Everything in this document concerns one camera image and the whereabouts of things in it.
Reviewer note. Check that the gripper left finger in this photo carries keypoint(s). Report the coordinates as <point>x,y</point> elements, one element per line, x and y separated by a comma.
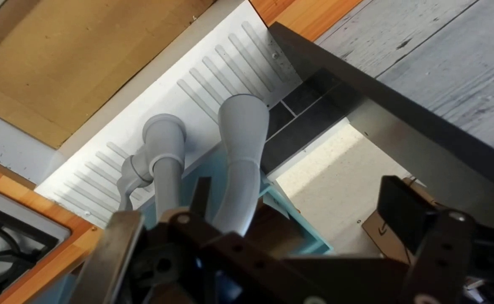
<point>111,254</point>

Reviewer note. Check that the wooden top kitchen counter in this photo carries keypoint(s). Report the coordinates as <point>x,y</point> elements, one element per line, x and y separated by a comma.
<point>307,14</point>

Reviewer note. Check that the brown cardboard box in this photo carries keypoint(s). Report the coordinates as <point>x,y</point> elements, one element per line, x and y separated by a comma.
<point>386,237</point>

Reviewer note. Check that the grey wood backsplash panel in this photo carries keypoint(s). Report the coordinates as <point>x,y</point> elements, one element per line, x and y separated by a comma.
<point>436,68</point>

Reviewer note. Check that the grey toy sink faucet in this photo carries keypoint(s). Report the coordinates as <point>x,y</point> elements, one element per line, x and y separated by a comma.
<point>243,140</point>

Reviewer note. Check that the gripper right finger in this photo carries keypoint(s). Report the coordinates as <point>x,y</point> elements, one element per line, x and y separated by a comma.
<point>442,254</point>

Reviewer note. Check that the white toy kitchen sink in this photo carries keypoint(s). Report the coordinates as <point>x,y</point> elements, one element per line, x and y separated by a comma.
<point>212,73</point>

